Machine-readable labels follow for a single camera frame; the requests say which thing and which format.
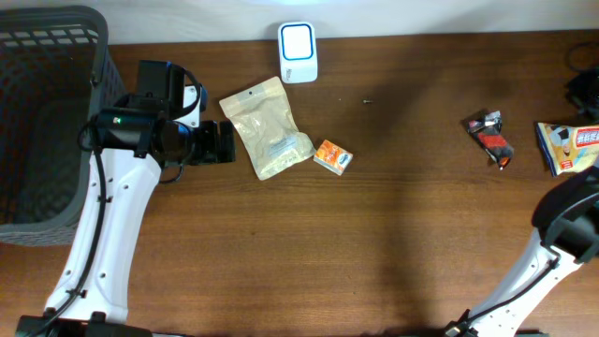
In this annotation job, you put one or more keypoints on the dark grey plastic basket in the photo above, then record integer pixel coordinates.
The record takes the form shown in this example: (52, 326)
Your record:
(56, 72)

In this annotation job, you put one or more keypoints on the beige kraft paper pouch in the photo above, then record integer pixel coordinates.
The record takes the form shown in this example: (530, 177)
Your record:
(263, 118)

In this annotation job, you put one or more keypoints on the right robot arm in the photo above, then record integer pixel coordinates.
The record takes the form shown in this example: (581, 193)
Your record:
(564, 237)

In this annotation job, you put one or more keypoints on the white barcode scanner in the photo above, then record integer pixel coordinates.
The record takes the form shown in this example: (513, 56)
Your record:
(297, 52)

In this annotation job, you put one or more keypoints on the orange tissue pack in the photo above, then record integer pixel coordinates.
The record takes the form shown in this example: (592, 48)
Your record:
(333, 157)

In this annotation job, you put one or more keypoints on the black and red snack packet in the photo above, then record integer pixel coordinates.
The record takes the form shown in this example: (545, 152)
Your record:
(486, 129)

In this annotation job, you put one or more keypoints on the yellow wet wipes pack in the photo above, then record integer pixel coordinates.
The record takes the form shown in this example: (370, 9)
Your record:
(568, 149)

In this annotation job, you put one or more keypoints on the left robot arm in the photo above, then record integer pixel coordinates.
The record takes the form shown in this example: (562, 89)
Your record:
(131, 143)

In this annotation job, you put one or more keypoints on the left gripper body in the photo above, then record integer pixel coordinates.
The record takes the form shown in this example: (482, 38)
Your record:
(209, 141)

